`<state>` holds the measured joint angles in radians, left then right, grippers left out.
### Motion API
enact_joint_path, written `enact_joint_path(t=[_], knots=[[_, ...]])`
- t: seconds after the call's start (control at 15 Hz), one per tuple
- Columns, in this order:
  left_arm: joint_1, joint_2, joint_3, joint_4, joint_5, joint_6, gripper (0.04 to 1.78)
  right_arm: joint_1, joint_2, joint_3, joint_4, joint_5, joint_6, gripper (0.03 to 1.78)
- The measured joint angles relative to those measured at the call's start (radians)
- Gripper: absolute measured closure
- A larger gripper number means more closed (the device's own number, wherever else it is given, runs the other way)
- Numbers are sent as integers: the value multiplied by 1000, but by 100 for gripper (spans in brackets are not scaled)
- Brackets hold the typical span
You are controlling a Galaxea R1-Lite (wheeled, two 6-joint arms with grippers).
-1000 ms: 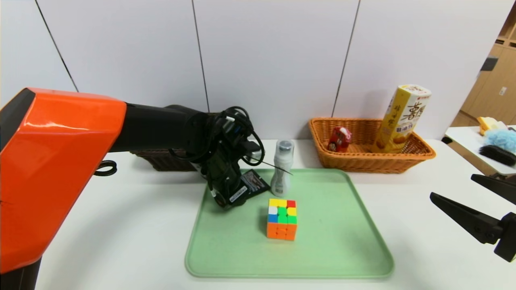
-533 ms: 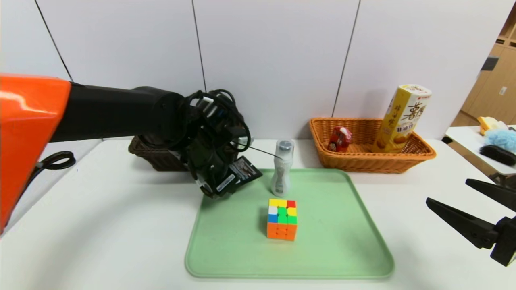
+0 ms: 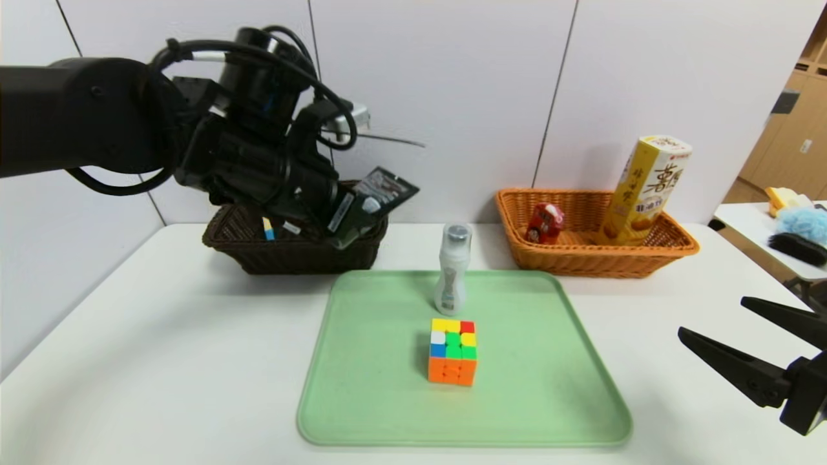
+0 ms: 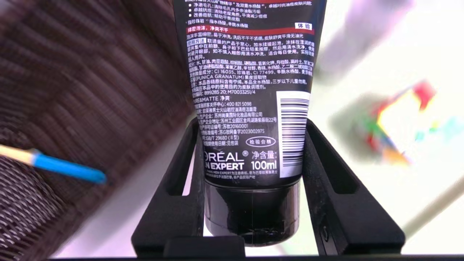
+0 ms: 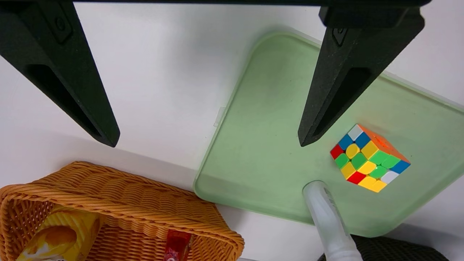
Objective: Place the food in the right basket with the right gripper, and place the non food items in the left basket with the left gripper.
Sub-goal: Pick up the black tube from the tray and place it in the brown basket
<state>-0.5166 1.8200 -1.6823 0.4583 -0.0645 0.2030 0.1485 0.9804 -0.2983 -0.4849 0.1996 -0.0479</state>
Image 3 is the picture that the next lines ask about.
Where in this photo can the dark brown wicker basket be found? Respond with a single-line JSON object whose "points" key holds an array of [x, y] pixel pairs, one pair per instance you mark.
{"points": [[291, 255]]}

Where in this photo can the colourful puzzle cube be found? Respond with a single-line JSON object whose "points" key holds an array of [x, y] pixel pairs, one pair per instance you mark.
{"points": [[452, 361]]}

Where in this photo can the blue fluffy duster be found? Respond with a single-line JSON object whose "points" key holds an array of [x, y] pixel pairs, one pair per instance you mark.
{"points": [[804, 225]]}

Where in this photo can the white bottle with grey cap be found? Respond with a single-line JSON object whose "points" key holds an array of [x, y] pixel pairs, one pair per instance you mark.
{"points": [[452, 284]]}

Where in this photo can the white side table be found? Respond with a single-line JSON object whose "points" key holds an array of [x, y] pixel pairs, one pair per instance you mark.
{"points": [[743, 223]]}

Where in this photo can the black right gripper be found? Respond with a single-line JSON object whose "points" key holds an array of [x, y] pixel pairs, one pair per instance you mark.
{"points": [[807, 391]]}

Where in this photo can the small red drink carton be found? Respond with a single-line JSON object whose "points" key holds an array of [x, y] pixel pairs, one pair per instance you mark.
{"points": [[544, 223]]}

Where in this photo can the yellow hexagonal biscuit box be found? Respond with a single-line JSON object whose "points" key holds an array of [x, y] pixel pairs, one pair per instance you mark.
{"points": [[639, 200]]}

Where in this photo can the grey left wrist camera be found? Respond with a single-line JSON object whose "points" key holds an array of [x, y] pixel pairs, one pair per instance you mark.
{"points": [[355, 119]]}

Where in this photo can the black brush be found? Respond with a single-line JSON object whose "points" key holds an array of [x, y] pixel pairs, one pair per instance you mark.
{"points": [[798, 249]]}

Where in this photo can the wooden cabinet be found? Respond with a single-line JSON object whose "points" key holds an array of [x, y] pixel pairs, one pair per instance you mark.
{"points": [[788, 161]]}

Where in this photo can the yellow sponge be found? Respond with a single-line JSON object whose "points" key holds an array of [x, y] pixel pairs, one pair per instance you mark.
{"points": [[783, 197]]}

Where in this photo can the black squeeze tube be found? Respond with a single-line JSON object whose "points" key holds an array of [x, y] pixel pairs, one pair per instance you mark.
{"points": [[387, 190]]}

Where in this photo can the black and orange left arm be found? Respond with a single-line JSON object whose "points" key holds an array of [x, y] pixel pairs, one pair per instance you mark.
{"points": [[77, 116]]}

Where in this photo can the light green plastic tray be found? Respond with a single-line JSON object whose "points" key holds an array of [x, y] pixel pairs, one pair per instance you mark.
{"points": [[517, 400]]}

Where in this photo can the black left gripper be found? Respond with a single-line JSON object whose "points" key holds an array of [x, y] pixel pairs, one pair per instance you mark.
{"points": [[342, 214]]}

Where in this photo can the dark grey wall box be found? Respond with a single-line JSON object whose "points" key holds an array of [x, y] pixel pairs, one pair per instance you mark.
{"points": [[783, 103]]}

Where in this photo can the orange wicker basket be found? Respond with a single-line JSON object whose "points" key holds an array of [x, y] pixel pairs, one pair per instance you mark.
{"points": [[581, 255]]}

